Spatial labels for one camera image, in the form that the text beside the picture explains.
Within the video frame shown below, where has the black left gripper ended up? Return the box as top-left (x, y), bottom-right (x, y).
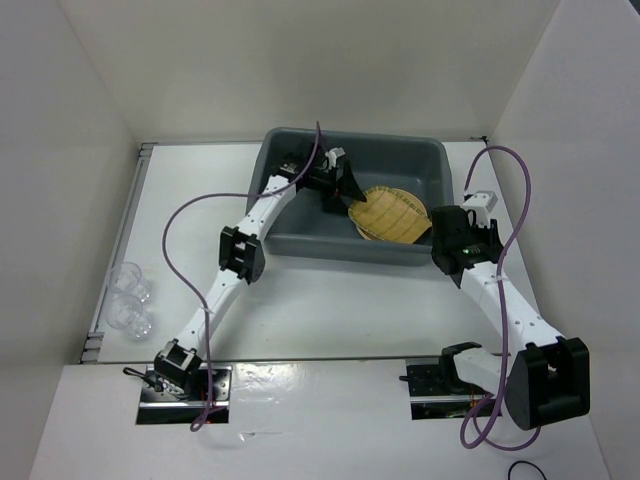
top-left (306, 160), bottom-right (365, 215)

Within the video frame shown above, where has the tan plate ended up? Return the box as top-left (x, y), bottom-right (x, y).
top-left (355, 222), bottom-right (385, 241)

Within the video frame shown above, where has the woven bamboo tray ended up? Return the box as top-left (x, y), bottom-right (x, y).
top-left (348, 185), bottom-right (432, 245)

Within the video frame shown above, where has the clear plastic cup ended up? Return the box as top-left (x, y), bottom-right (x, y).
top-left (107, 262), bottom-right (151, 302)
top-left (106, 295), bottom-right (153, 341)

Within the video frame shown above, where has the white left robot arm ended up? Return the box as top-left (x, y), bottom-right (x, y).
top-left (154, 147), bottom-right (365, 400)

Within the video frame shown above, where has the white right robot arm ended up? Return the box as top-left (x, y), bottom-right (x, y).
top-left (430, 205), bottom-right (591, 431)

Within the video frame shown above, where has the grey plastic bin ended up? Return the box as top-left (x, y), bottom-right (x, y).
top-left (249, 127), bottom-right (454, 266)

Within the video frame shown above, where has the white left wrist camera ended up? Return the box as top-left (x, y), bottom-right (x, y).
top-left (325, 147), bottom-right (345, 168)

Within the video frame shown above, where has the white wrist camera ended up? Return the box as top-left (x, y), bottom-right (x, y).
top-left (462, 191), bottom-right (498, 228)
top-left (325, 147), bottom-right (345, 168)

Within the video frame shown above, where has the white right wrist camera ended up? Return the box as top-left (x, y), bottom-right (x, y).
top-left (462, 191), bottom-right (498, 228)

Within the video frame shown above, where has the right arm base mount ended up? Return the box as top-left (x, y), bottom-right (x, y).
top-left (399, 342), bottom-right (486, 420)

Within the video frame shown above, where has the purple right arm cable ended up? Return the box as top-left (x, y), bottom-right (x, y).
top-left (459, 145), bottom-right (541, 450)

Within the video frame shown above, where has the black cable loop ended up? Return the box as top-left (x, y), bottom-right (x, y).
top-left (508, 460), bottom-right (547, 480)

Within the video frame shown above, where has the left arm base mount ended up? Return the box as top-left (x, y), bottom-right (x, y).
top-left (122, 365), bottom-right (233, 425)

